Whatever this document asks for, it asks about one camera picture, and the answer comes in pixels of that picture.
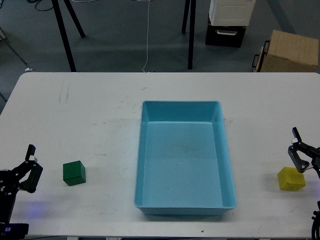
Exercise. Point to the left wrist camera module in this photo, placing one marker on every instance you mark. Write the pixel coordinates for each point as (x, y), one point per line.
(15, 230)

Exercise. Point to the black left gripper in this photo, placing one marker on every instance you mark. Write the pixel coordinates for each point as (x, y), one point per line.
(9, 183)

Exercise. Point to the wooden box with handles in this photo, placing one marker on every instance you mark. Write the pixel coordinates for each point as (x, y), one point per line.
(287, 53)

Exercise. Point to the light blue plastic box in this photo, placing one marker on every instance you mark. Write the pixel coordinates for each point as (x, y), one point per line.
(183, 162)

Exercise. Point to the black stand legs right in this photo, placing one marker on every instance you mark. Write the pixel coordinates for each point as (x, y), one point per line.
(189, 14)

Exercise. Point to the black crate with handle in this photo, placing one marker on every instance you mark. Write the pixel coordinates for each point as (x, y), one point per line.
(224, 36)

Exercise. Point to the yellow wooden block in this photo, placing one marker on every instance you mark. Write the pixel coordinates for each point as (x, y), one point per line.
(289, 179)

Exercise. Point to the green wooden block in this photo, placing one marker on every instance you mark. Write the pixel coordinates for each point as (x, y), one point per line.
(74, 173)

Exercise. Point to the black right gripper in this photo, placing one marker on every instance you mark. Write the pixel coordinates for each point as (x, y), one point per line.
(299, 146)

